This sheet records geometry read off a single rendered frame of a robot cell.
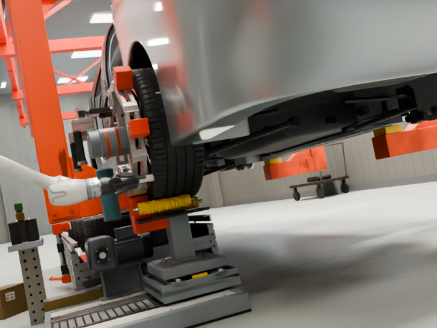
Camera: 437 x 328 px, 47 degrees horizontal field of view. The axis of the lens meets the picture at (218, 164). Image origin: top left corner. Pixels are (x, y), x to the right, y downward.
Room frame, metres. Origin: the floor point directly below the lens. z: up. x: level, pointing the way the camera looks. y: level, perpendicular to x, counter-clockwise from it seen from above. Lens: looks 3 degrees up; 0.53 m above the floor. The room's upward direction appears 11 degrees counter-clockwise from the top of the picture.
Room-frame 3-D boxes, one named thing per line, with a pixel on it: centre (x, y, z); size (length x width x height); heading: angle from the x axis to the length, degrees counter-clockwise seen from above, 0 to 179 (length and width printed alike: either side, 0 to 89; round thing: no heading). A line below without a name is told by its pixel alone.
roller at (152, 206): (2.37, 0.28, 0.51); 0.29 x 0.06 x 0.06; 109
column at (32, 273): (2.84, 1.13, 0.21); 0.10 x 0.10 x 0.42; 19
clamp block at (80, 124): (2.22, 0.55, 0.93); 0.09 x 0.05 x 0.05; 109
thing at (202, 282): (2.50, 0.26, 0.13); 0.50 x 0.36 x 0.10; 19
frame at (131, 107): (2.45, 0.42, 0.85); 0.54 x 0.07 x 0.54; 19
